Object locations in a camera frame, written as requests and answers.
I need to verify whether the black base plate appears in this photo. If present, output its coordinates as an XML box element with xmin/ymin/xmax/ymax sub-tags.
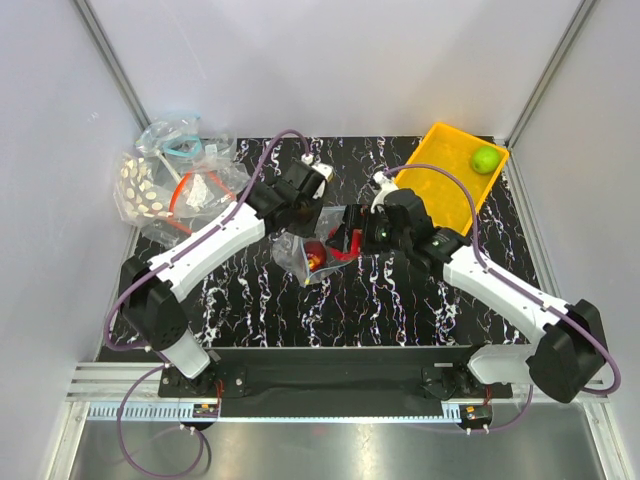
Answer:
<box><xmin>158</xmin><ymin>346</ymin><xmax>512</xmax><ymax>421</ymax></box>

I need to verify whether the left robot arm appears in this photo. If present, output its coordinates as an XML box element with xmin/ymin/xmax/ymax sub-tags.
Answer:
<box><xmin>117</xmin><ymin>161</ymin><xmax>333</xmax><ymax>396</ymax></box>

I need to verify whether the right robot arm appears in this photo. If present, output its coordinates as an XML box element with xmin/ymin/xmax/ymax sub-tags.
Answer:
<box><xmin>325</xmin><ymin>189</ymin><xmax>605</xmax><ymax>403</ymax></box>

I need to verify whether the yellow plastic tray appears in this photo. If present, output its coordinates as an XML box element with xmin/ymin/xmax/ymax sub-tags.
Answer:
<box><xmin>393</xmin><ymin>122</ymin><xmax>509</xmax><ymax>235</ymax></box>

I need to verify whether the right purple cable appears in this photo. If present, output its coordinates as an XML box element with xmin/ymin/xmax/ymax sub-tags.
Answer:
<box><xmin>384</xmin><ymin>163</ymin><xmax>621</xmax><ymax>431</ymax></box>

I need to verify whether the clear red-zip bag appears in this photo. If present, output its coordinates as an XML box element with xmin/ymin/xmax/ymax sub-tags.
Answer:
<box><xmin>141</xmin><ymin>162</ymin><xmax>250</xmax><ymax>248</ymax></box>

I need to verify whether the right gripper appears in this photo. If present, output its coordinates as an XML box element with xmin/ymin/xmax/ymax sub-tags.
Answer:
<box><xmin>325</xmin><ymin>204</ymin><xmax>411</xmax><ymax>256</ymax></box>

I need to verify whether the polka dot bag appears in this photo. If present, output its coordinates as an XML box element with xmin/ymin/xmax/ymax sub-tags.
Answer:
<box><xmin>113</xmin><ymin>153</ymin><xmax>177</xmax><ymax>227</ymax></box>

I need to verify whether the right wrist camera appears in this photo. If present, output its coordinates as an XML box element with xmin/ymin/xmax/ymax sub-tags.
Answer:
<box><xmin>371</xmin><ymin>171</ymin><xmax>398</xmax><ymax>212</ymax></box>

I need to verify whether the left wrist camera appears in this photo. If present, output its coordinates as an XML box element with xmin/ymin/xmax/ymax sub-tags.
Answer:
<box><xmin>301</xmin><ymin>154</ymin><xmax>334</xmax><ymax>182</ymax></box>

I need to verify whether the dark red apple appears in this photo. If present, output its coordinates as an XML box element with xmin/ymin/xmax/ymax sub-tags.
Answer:
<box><xmin>304</xmin><ymin>241</ymin><xmax>327</xmax><ymax>272</ymax></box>

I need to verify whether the green apple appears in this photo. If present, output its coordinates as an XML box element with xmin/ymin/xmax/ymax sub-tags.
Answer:
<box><xmin>470</xmin><ymin>146</ymin><xmax>501</xmax><ymax>175</ymax></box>

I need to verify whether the clear blue-zip bag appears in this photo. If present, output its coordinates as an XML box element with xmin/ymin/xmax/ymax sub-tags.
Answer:
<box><xmin>135</xmin><ymin>112</ymin><xmax>237</xmax><ymax>173</ymax></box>
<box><xmin>271</xmin><ymin>206</ymin><xmax>357</xmax><ymax>287</ymax></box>

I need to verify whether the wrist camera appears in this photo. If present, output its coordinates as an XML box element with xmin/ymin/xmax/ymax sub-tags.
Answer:
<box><xmin>301</xmin><ymin>154</ymin><xmax>334</xmax><ymax>182</ymax></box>
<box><xmin>371</xmin><ymin>171</ymin><xmax>398</xmax><ymax>212</ymax></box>

